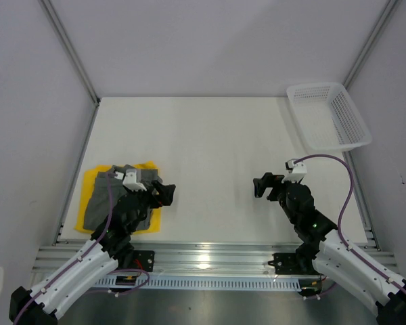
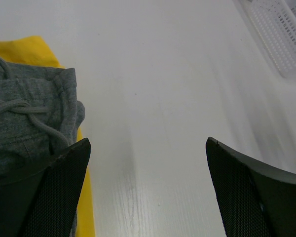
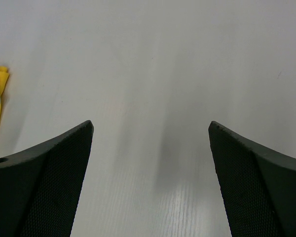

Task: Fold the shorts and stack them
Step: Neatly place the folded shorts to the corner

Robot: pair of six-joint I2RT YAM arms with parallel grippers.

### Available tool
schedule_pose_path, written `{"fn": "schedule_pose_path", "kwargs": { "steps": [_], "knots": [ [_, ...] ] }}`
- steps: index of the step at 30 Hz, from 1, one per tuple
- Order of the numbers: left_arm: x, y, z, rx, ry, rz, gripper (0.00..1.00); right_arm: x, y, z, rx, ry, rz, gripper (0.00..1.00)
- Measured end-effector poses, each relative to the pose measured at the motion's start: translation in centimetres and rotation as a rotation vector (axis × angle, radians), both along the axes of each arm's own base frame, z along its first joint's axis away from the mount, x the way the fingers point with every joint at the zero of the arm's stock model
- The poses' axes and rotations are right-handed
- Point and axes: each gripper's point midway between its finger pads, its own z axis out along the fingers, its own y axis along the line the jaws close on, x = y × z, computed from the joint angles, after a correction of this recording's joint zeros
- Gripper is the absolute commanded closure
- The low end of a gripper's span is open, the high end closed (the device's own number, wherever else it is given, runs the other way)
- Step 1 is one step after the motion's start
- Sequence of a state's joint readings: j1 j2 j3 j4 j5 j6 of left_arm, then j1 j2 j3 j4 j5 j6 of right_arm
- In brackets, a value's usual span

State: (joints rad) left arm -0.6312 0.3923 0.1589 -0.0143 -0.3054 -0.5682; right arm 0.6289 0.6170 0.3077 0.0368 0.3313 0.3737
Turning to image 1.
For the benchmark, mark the aluminium frame post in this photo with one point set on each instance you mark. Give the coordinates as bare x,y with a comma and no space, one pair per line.
371,41
66,43

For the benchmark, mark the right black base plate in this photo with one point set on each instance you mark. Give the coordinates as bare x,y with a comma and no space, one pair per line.
292,264

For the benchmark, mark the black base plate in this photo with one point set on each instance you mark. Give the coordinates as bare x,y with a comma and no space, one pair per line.
292,264
143,260

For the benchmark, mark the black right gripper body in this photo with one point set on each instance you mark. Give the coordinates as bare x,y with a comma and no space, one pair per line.
282,200

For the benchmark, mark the white slotted cable duct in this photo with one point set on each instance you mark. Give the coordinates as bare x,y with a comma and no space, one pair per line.
265,283

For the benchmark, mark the yellow shorts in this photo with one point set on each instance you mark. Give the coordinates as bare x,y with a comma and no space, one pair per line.
88,189

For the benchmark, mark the white plastic basket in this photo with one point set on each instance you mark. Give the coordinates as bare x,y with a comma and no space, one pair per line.
326,117

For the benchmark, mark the left aluminium frame post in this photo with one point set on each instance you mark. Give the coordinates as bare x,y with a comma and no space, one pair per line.
66,43

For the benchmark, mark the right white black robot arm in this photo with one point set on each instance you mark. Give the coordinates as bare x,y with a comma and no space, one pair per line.
324,252

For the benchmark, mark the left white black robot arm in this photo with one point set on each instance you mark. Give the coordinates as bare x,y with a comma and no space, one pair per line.
108,251

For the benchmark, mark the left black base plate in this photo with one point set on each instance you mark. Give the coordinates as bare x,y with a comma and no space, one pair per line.
143,260

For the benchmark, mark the right aluminium frame post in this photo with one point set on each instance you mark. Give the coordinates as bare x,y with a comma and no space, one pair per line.
371,41

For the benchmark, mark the aluminium mounting rail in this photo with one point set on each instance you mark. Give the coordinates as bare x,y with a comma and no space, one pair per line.
198,259

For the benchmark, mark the grey shorts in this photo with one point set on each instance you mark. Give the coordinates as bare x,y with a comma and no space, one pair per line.
101,203

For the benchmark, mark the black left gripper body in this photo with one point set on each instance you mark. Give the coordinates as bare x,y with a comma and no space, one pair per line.
145,198

